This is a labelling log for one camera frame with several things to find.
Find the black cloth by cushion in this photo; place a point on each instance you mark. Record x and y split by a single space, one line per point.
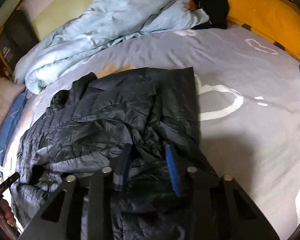
217 11

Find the beige pillow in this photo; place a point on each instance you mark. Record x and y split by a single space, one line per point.
8 93

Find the black puffer jacket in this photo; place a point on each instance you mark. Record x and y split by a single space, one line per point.
127 121

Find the orange yellow cushion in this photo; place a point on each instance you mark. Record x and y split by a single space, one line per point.
277 21

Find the light blue duvet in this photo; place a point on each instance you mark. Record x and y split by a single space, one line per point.
104 24

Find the blue pillow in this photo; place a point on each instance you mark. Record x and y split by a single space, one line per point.
9 124

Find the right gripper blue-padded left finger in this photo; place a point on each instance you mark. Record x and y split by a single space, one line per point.
61 215

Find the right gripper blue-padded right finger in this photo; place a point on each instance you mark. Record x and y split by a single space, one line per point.
221 208

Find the grey patterned bed sheet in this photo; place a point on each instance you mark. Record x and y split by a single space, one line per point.
248 97

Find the left hand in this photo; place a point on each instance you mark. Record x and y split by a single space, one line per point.
6 213

